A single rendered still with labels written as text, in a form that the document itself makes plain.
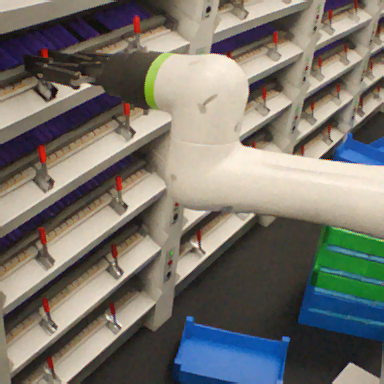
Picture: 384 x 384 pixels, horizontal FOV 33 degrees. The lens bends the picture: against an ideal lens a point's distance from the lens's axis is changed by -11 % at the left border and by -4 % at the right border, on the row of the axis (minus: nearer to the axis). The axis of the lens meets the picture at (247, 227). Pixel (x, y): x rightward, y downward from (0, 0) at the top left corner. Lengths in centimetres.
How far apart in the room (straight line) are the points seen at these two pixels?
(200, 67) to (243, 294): 136
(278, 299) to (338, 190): 130
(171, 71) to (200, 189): 18
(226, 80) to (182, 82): 6
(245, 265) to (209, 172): 138
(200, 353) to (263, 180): 109
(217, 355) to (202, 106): 117
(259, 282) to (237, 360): 38
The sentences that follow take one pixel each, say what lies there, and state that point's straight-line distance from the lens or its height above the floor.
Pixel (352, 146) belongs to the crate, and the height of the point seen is 10.
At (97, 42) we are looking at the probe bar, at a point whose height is 96.
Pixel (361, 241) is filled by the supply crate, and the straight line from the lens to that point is 195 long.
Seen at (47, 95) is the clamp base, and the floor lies 92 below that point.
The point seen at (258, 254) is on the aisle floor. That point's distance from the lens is 239.
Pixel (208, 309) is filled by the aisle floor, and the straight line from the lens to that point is 214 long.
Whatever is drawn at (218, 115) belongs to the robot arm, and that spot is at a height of 102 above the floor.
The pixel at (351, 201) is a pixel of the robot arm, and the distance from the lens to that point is 96.
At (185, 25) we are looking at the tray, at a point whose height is 95.
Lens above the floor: 144
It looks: 35 degrees down
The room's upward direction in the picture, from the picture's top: 12 degrees clockwise
